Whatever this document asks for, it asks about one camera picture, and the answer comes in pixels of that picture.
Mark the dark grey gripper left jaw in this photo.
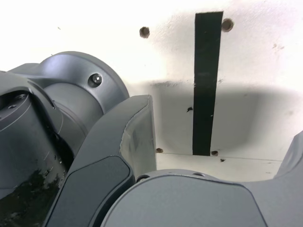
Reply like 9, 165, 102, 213
44, 94, 158, 227

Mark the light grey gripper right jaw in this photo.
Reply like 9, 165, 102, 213
101, 129, 303, 227

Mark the black tape strip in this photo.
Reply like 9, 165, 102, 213
192, 11, 224, 157

